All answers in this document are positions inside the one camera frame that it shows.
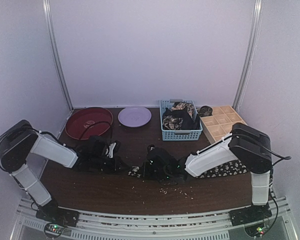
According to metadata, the black skull pattern tie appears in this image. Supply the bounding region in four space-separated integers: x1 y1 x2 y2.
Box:
127 160 248 181

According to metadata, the green circuit board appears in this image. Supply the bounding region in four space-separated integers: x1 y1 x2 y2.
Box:
43 222 65 238
244 223 270 238

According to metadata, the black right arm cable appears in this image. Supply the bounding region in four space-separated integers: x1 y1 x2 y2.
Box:
261 142 293 226

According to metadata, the rolled dark patterned tie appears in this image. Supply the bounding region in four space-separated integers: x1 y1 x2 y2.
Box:
198 105 213 118

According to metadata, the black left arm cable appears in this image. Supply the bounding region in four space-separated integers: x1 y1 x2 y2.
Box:
78 121 115 141

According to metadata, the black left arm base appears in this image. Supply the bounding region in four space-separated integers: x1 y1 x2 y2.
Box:
35 207 80 227

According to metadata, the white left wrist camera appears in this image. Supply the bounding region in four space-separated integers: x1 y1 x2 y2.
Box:
106 141 121 159

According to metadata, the right green circuit board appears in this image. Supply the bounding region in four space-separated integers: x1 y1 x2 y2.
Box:
244 223 270 238

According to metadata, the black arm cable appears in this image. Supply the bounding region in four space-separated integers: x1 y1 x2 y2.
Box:
261 142 293 226
78 121 115 141

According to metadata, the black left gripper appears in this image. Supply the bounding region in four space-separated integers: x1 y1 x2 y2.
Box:
91 154 129 174

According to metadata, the blue perforated plastic basket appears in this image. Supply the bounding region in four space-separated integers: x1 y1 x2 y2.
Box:
159 99 203 141

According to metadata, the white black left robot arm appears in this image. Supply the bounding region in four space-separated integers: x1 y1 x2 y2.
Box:
0 119 128 222

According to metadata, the right aluminium frame post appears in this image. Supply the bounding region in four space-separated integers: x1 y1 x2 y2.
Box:
232 0 263 111

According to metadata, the aluminium frame post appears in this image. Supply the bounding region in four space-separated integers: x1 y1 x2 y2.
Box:
42 0 74 111
232 0 263 111

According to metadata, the dark red round tray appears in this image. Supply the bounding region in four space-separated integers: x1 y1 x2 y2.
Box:
65 107 113 140

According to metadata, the orange paisley patterned tie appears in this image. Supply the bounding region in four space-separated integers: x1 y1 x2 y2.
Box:
171 101 195 118

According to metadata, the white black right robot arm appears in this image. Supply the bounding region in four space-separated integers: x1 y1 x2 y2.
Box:
142 123 273 221

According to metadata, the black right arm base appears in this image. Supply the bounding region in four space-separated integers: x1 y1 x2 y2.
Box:
228 203 272 226

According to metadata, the left green circuit board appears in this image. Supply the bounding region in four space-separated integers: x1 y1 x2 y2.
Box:
43 222 65 238

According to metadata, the wooden compartment organizer box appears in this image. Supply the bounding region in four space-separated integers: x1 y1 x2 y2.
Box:
200 105 246 144

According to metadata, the plain black tie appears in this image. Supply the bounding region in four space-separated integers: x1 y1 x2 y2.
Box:
162 109 200 131

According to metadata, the lavender round plate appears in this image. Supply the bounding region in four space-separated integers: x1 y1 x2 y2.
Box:
118 106 152 128

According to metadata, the left aluminium frame post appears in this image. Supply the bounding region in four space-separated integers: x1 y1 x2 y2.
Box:
42 0 74 111

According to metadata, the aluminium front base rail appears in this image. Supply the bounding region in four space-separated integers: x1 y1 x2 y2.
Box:
14 197 291 240

